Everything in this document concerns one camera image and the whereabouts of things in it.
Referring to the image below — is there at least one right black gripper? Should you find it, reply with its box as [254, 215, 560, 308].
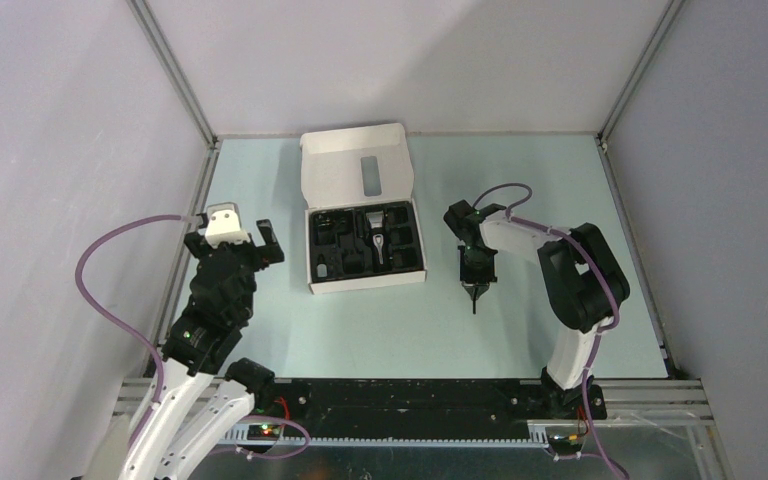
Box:
[459, 244, 498, 297]

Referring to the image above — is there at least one silver black hair clipper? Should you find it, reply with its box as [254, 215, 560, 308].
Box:
[366, 210, 388, 271]

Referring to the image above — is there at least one white box with black tray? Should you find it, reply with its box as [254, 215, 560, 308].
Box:
[299, 123, 427, 294]

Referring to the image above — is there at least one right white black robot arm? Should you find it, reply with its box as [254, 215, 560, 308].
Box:
[443, 200, 630, 418]

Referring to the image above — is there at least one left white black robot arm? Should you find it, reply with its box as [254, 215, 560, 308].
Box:
[118, 213, 285, 479]

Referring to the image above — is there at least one right controller board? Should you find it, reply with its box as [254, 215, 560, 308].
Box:
[548, 434, 587, 457]

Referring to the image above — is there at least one controller board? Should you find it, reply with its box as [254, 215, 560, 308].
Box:
[548, 434, 587, 457]
[246, 423, 284, 442]

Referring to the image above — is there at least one left controller board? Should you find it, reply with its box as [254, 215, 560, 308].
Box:
[246, 423, 284, 442]

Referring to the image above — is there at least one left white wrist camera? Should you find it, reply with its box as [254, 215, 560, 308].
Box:
[204, 202, 251, 248]

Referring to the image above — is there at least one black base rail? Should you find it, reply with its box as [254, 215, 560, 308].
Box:
[255, 378, 607, 441]

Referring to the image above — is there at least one left aluminium corner post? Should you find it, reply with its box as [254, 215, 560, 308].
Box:
[125, 0, 218, 148]

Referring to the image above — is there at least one aluminium corner post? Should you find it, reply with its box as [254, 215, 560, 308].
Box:
[597, 0, 687, 144]
[125, 0, 218, 148]

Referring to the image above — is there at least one right aluminium corner post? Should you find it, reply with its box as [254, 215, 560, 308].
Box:
[597, 0, 687, 144]

